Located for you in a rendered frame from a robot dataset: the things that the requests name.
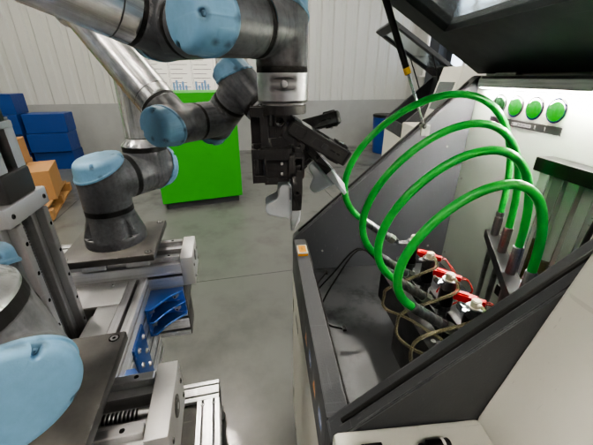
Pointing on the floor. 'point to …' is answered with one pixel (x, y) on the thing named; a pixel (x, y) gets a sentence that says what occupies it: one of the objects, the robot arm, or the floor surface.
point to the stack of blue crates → (43, 131)
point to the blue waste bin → (379, 133)
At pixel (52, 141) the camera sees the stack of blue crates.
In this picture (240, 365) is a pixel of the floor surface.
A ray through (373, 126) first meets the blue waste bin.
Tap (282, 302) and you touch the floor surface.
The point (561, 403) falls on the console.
